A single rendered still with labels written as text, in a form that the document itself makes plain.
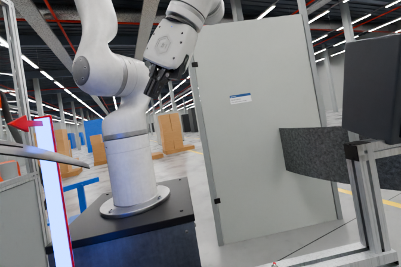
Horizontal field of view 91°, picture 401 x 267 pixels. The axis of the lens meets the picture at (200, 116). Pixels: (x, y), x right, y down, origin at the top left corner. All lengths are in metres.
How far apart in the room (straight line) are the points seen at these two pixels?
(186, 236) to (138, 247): 0.10
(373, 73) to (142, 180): 0.55
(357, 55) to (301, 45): 1.73
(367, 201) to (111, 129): 0.56
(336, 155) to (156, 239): 1.42
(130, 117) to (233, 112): 1.38
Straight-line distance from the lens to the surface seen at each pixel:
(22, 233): 1.51
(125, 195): 0.57
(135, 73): 0.59
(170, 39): 0.44
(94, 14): 0.66
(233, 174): 1.89
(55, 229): 0.41
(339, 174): 1.73
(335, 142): 1.67
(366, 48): 0.49
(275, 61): 2.06
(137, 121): 0.55
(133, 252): 0.52
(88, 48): 0.57
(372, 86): 0.48
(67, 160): 0.22
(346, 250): 0.52
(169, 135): 8.07
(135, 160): 0.55
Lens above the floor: 1.15
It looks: 1 degrees up
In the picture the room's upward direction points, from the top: 9 degrees counter-clockwise
